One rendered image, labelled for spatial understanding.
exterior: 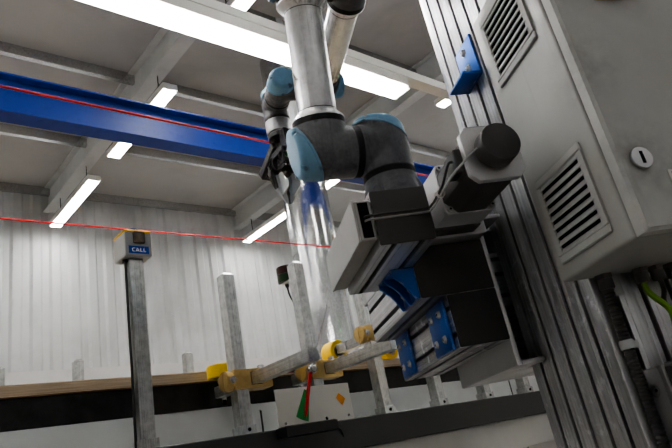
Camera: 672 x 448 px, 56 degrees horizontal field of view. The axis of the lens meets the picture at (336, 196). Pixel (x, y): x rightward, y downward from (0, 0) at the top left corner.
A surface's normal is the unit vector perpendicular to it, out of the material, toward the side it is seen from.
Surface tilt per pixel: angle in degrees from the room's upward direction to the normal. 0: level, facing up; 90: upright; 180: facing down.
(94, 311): 90
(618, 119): 91
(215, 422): 90
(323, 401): 90
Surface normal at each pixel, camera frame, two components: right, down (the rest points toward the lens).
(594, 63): 0.16, -0.42
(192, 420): 0.62, -0.42
